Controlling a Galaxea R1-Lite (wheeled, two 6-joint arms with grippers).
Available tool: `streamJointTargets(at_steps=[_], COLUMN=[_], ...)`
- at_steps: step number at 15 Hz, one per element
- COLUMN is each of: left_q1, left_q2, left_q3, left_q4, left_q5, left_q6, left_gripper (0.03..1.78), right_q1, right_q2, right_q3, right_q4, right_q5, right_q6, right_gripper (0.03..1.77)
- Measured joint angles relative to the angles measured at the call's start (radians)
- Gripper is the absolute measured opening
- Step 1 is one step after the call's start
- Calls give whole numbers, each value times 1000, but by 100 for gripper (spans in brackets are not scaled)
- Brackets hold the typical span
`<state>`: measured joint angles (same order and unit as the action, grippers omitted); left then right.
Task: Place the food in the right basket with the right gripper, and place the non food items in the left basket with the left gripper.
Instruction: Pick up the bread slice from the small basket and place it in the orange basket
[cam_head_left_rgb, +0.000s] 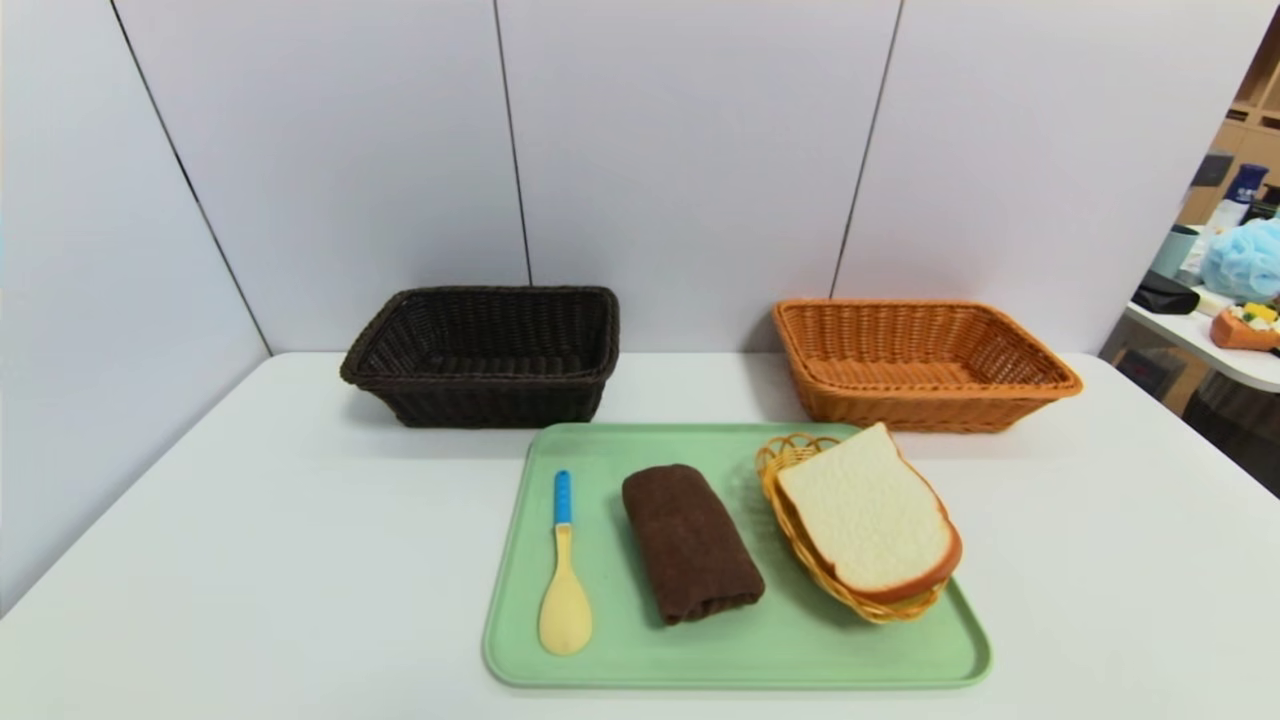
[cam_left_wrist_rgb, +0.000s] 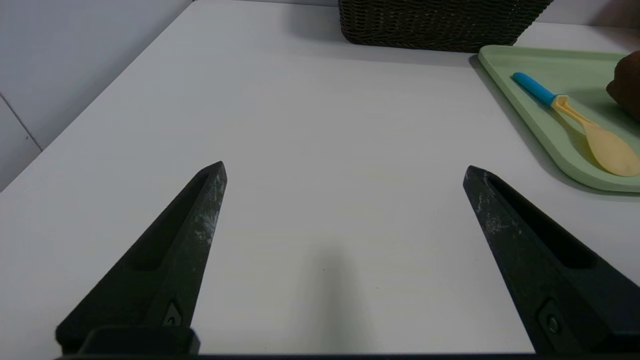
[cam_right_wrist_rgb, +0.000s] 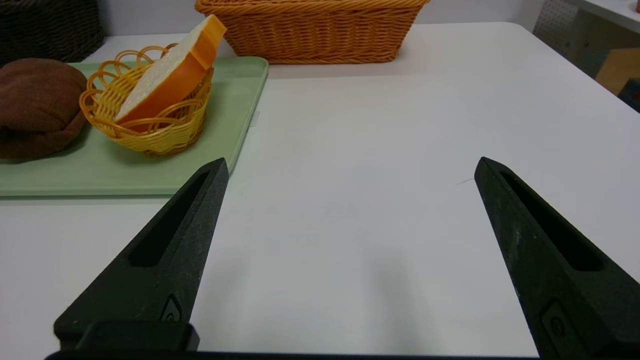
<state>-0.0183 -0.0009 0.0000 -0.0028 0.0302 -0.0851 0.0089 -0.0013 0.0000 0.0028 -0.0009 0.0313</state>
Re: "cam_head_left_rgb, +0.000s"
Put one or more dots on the orange bowl with toy food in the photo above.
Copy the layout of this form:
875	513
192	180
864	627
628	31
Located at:
1240	332

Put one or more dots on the small yellow oval wicker basket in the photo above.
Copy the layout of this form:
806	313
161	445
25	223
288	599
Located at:
868	604

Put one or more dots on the wooden shelf unit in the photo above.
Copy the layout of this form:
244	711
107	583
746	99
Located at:
1255	140

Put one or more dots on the brown towel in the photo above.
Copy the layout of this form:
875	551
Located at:
690	540

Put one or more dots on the dark brown wicker basket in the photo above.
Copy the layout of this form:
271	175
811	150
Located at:
480	400

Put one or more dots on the teal cup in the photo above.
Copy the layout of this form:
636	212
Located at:
1172	250

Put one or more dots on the light green plastic tray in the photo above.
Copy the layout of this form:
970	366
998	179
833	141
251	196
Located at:
700	650

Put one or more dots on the slice of white bread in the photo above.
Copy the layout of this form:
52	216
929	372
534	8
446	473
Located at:
870	520

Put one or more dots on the light blue bath pouf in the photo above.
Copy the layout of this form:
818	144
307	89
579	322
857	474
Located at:
1245	260

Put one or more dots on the blue and white bottle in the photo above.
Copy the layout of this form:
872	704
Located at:
1240	195

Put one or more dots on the white side table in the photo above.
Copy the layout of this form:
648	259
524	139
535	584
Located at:
1240	365

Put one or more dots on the orange wicker basket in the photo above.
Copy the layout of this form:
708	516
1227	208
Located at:
900	405

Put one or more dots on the black pouch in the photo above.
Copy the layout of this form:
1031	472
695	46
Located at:
1165	295

